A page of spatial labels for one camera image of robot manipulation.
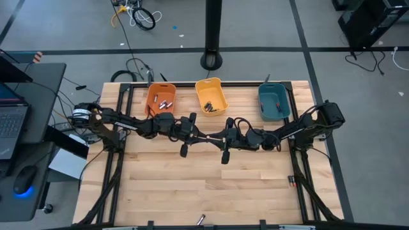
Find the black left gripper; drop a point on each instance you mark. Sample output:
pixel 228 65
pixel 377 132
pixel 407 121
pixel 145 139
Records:
pixel 183 150

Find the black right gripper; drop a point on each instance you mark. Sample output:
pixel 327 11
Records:
pixel 225 158

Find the yellow plastic bin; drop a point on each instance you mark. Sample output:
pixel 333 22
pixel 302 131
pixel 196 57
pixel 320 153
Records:
pixel 211 92

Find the orange plastic bin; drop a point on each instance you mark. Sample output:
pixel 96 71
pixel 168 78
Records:
pixel 166 91

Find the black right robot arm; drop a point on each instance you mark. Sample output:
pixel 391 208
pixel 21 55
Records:
pixel 303 127

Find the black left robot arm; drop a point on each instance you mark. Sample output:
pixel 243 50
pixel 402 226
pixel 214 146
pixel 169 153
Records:
pixel 112 119

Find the teal plastic bin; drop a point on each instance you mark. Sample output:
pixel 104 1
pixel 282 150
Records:
pixel 270 96

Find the black pole stand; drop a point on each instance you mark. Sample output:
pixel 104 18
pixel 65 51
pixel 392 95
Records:
pixel 213 25

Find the grey flat box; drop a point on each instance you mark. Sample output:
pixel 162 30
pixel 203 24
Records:
pixel 67 164

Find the black flat board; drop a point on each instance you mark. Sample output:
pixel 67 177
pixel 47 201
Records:
pixel 64 140

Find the black office desk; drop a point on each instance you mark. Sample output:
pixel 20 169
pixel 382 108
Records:
pixel 41 96

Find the black caster wheel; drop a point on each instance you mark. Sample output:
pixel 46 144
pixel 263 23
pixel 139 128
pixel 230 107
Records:
pixel 48 209

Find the black computer mouse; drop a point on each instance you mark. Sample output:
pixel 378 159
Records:
pixel 24 179

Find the orange striped marker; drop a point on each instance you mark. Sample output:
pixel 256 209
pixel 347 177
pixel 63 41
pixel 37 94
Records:
pixel 38 57

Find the black laptop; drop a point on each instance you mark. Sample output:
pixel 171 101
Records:
pixel 12 124

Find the black computer tower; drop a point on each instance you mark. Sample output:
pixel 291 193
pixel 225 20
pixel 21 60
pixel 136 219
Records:
pixel 367 19

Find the dark tilted monitor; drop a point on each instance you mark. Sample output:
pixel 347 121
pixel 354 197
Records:
pixel 12 72

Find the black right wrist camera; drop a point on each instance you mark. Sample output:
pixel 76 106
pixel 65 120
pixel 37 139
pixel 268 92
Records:
pixel 234 135

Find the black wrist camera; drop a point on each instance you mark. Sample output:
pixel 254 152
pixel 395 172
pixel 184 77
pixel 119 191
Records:
pixel 234 135
pixel 185 125

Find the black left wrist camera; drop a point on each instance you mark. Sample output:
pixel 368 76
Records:
pixel 185 125

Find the black aluminium table frame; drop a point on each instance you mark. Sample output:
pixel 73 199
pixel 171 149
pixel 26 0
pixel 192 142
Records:
pixel 129 105

